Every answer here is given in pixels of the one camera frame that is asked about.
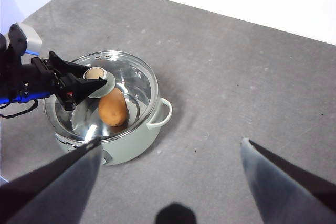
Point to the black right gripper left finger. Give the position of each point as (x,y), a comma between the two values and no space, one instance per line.
(52,190)

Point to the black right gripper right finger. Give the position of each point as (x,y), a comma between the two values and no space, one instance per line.
(288,195)

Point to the pale green electric cooking pot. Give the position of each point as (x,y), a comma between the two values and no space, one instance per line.
(131,142)

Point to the glass lid with green knob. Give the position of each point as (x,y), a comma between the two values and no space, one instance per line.
(136,77)

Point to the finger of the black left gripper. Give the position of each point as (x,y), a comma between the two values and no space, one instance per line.
(78,89)
(68,67)

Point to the brown potato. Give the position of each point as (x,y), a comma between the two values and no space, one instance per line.
(113,110)

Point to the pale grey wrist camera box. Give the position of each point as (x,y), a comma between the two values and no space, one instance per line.
(31,37)

